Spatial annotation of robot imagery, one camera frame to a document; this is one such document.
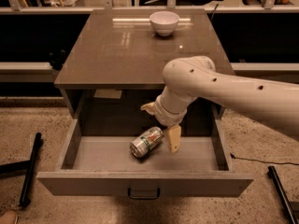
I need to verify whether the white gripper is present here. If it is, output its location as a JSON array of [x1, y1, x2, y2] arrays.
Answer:
[[140, 95, 187, 153]]

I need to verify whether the silver green 7up can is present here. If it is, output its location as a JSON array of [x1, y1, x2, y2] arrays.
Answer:
[[130, 126, 164, 159]]

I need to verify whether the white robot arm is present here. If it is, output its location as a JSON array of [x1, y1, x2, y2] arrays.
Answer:
[[141, 56, 299, 153]]

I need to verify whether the grey cabinet with glossy top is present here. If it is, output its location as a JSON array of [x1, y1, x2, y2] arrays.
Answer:
[[55, 7, 234, 114]]

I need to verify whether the open grey top drawer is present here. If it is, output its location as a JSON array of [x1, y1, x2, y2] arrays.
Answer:
[[37, 120, 253, 198]]

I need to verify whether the white paper label in cabinet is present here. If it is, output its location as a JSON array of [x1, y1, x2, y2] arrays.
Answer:
[[94, 90, 122, 99]]

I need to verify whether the white ceramic bowl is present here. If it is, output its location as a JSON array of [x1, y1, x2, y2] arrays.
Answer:
[[149, 11, 179, 36]]

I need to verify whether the black stand leg right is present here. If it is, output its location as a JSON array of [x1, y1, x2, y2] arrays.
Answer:
[[268, 166, 299, 224]]

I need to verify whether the black stand leg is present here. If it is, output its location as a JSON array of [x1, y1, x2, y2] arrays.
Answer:
[[0, 133, 43, 208], [268, 166, 299, 224]]

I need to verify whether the black stand leg left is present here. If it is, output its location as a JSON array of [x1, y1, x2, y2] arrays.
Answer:
[[0, 133, 43, 208]]

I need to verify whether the brown shoe tip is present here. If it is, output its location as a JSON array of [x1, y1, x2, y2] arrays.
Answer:
[[0, 210, 18, 224]]

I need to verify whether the black drawer handle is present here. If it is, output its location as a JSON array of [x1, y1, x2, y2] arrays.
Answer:
[[127, 188, 160, 200]]

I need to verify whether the black floor cable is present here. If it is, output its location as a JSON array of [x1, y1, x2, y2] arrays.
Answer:
[[230, 153, 299, 166]]

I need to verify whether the black clamp on rail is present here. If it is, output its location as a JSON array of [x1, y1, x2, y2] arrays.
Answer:
[[49, 49, 66, 70]]

